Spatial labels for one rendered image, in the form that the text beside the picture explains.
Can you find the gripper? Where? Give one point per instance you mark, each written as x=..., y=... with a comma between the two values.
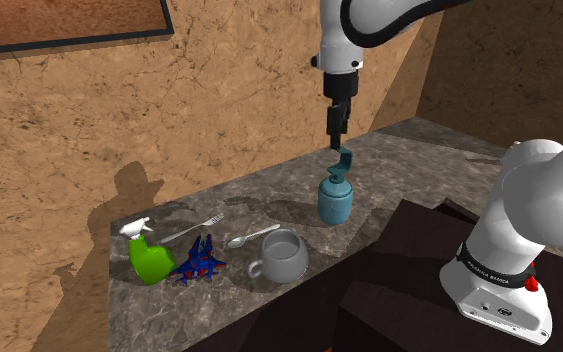
x=340, y=86

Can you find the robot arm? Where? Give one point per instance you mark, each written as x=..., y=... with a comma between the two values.
x=529, y=204

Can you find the teal soap dispenser bottle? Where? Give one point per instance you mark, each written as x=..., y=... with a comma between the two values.
x=335, y=197

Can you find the silver spoon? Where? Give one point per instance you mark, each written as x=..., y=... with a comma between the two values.
x=252, y=236

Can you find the grey mug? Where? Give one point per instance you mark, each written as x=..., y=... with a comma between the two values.
x=283, y=257

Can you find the silver fork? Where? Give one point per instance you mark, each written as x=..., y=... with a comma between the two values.
x=193, y=228

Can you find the dark robot stand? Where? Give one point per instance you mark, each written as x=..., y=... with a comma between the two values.
x=408, y=292

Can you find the blue and red toy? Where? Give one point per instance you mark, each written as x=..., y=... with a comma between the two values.
x=199, y=262

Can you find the green spray bottle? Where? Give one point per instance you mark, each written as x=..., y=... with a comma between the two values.
x=149, y=261

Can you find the black framed wall picture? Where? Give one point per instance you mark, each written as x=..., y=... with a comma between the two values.
x=61, y=19

